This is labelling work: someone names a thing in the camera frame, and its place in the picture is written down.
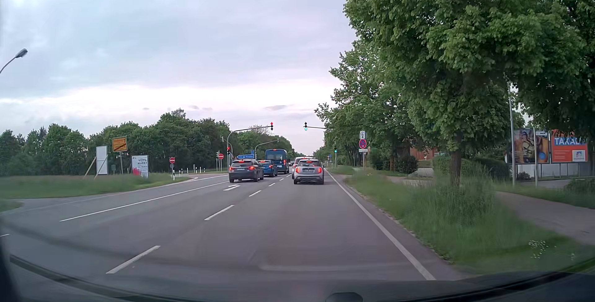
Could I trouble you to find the white car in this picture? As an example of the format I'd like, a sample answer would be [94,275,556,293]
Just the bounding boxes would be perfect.
[291,156,313,175]

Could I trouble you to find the dark blue van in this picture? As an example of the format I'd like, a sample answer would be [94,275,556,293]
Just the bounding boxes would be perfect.
[265,149,290,174]

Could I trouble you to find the silver small car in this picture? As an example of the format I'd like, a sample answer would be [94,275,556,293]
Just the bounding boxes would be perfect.
[293,158,325,185]

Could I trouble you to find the dark grey car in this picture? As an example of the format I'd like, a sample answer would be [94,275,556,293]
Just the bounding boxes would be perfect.
[228,159,265,183]

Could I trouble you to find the grey asphalt road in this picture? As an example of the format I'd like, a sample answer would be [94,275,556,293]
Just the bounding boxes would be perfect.
[0,168,465,293]

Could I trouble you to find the red brick building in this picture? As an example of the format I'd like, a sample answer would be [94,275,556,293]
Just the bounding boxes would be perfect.
[409,147,440,161]

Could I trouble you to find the road markings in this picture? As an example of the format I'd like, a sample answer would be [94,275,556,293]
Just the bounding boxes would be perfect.
[0,171,437,281]

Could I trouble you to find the wood of green trees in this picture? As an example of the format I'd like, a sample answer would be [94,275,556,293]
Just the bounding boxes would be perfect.
[0,109,303,177]

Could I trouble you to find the car's own bonnet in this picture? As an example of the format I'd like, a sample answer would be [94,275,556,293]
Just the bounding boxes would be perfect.
[9,255,595,302]

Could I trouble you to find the white advertising sign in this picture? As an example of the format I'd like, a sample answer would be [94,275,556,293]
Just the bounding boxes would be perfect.
[131,155,150,178]

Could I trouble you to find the row of large trees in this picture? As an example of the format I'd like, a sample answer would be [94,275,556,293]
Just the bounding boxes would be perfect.
[314,0,595,187]

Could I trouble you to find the grass verge with trees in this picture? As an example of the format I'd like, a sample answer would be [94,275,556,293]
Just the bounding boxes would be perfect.
[328,165,595,275]

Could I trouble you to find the yellow place-name sign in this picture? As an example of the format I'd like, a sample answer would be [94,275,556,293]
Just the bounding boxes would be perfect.
[111,136,128,175]

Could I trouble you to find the green hedge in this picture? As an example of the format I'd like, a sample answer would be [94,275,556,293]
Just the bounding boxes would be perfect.
[432,155,512,182]

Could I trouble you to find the white board on struts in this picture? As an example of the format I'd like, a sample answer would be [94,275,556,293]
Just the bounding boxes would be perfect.
[84,145,109,179]

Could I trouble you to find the picture billboard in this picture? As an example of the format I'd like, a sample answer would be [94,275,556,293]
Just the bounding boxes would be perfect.
[513,128,550,164]

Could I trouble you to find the grass field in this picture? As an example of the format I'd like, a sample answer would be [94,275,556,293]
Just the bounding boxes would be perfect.
[0,172,190,213]

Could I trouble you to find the metal fence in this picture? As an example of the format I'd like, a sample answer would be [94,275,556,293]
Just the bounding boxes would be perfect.
[515,161,593,179]

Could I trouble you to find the grass strip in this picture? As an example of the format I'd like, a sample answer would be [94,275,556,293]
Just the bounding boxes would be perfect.
[495,179,595,210]

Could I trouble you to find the grey paved footpath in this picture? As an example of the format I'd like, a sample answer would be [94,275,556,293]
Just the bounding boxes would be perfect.
[386,175,595,247]

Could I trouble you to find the orange billboard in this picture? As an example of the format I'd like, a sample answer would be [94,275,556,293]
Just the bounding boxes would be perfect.
[550,129,589,164]

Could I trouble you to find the street lamp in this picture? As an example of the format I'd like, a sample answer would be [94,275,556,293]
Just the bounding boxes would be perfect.
[0,48,29,75]

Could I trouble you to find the no-stopping sign on post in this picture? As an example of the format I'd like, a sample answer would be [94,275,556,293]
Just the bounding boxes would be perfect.
[358,130,368,168]

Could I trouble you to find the grey lamp post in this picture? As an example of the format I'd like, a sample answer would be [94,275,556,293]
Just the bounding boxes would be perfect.
[508,93,517,187]

